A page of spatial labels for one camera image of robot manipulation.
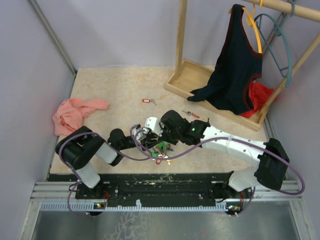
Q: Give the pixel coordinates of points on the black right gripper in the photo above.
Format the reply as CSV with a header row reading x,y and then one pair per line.
x,y
163,137

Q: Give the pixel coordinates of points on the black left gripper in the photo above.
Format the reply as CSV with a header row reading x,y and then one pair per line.
x,y
148,141

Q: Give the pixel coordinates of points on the large keyring with coloured tags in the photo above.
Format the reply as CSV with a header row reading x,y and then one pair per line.
x,y
162,150

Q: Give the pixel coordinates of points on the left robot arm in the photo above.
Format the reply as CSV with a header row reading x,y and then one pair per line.
x,y
77,149

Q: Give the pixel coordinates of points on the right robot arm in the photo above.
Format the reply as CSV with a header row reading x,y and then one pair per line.
x,y
267,160

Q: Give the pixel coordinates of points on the key with long red tag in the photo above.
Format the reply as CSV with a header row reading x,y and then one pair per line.
x,y
189,113

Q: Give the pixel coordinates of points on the wooden clothes rack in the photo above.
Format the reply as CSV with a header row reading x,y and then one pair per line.
x,y
189,75

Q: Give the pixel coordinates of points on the pink crumpled cloth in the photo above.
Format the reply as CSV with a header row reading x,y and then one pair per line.
x,y
71,113

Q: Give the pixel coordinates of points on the red cloth in rack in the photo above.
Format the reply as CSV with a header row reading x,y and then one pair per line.
x,y
258,94

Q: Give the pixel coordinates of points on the dark navy tank top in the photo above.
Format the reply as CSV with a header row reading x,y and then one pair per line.
x,y
237,66

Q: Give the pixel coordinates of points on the yellow clothes hanger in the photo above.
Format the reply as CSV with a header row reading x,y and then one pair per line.
x,y
251,23

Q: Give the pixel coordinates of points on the blue-grey clothes hanger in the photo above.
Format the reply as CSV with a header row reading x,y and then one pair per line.
x,y
279,47

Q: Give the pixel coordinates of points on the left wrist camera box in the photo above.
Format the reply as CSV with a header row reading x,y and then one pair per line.
x,y
138,133

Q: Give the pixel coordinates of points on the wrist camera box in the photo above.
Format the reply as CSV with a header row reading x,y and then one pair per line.
x,y
153,123
138,133

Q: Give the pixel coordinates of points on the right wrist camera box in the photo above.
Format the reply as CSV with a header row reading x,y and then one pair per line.
x,y
153,123

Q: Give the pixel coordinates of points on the key with yellow ring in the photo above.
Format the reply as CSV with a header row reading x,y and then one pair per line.
x,y
207,120

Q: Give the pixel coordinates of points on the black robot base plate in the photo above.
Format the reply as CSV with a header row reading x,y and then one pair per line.
x,y
165,191

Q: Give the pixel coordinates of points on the grey wall corner rail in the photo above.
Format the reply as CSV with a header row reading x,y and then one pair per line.
x,y
52,35

